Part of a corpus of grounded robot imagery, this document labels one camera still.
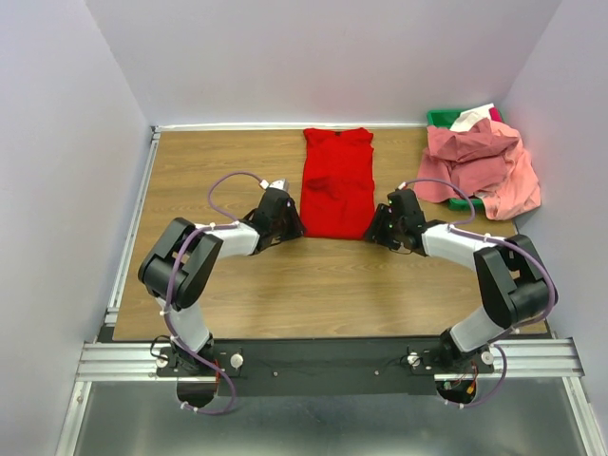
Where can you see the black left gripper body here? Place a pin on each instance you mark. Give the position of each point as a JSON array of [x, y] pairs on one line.
[[280, 230]]

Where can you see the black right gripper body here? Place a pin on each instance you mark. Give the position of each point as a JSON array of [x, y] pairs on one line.
[[392, 237]]

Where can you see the red t shirt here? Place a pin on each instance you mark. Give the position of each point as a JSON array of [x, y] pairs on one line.
[[337, 196]]

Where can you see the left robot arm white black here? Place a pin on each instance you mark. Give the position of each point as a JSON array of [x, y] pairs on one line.
[[176, 270]]

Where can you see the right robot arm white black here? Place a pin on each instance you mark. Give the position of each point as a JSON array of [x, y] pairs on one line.
[[515, 287]]

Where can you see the pink t shirt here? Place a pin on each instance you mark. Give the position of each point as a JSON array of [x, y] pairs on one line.
[[488, 162]]

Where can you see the green plastic bin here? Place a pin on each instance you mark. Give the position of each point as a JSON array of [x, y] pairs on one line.
[[445, 118]]

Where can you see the white cloth in bin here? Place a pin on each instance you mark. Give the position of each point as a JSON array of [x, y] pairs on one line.
[[467, 119]]

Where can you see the magenta cloth in bin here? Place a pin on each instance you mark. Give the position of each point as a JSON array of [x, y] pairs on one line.
[[495, 114]]

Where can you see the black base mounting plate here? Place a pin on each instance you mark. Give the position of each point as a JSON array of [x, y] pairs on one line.
[[319, 367]]

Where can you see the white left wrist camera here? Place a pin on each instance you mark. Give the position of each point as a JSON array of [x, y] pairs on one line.
[[281, 184]]

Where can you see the aluminium frame rail left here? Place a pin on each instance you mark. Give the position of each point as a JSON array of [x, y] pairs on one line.
[[116, 295]]

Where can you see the aluminium frame rail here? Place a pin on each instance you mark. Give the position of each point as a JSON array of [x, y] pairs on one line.
[[526, 358], [116, 295]]

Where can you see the aluminium frame rail front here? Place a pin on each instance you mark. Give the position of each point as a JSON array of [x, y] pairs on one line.
[[526, 358]]

